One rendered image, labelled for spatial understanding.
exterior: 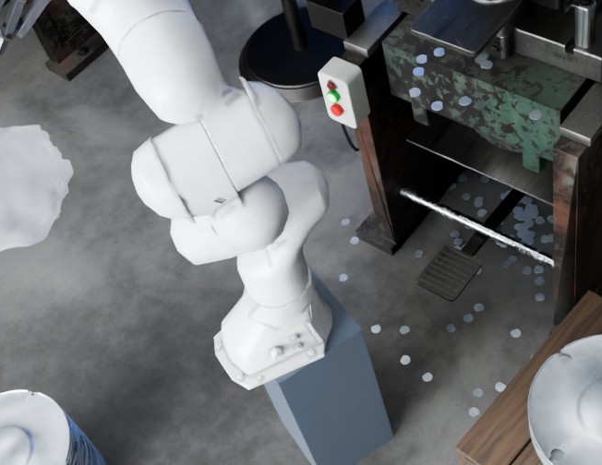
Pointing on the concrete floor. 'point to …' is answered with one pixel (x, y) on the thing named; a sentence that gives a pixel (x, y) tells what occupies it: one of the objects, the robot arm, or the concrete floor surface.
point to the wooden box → (508, 449)
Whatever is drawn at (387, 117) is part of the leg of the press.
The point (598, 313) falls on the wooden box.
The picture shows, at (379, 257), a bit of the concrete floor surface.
